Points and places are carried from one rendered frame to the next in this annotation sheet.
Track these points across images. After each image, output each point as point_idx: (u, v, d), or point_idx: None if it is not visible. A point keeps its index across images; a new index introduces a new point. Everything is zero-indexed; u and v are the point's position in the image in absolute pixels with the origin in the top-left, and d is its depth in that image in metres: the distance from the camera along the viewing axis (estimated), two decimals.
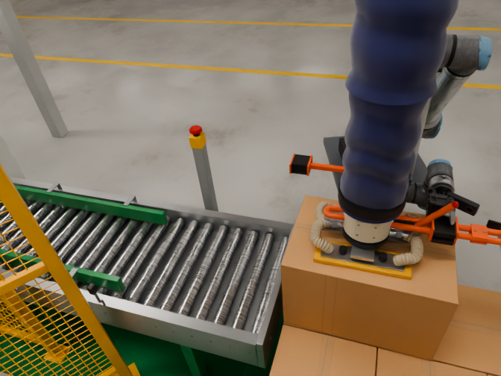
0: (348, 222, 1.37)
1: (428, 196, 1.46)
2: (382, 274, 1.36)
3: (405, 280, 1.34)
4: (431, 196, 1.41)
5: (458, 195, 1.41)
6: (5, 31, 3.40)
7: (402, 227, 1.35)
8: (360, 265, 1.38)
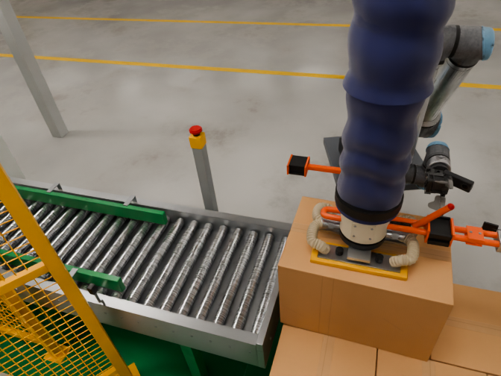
0: (345, 224, 1.37)
1: (426, 174, 1.56)
2: (379, 275, 1.37)
3: (401, 280, 1.35)
4: (429, 174, 1.51)
5: (455, 174, 1.52)
6: (5, 31, 3.40)
7: (398, 228, 1.35)
8: (356, 266, 1.38)
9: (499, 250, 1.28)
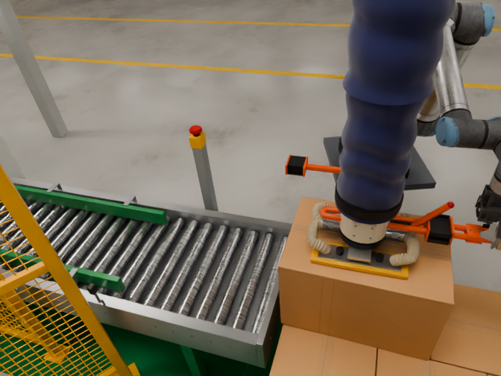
0: (345, 224, 1.37)
1: (483, 197, 1.22)
2: (379, 274, 1.37)
3: (401, 280, 1.35)
4: (482, 212, 1.22)
5: None
6: (5, 31, 3.40)
7: (398, 227, 1.35)
8: (357, 266, 1.38)
9: (498, 247, 1.28)
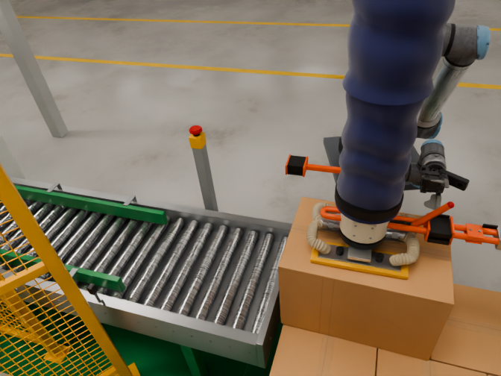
0: (345, 224, 1.37)
1: (422, 174, 1.56)
2: (379, 274, 1.37)
3: (401, 280, 1.35)
4: (424, 173, 1.52)
5: (449, 172, 1.52)
6: (5, 31, 3.40)
7: (398, 227, 1.35)
8: (357, 266, 1.38)
9: (498, 247, 1.28)
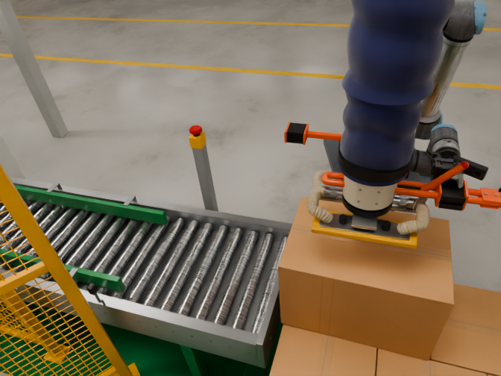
0: (349, 189, 1.27)
1: (432, 161, 1.36)
2: (386, 244, 1.26)
3: (401, 280, 1.35)
4: (436, 160, 1.31)
5: (465, 159, 1.32)
6: (5, 31, 3.40)
7: (406, 192, 1.25)
8: (361, 235, 1.27)
9: None
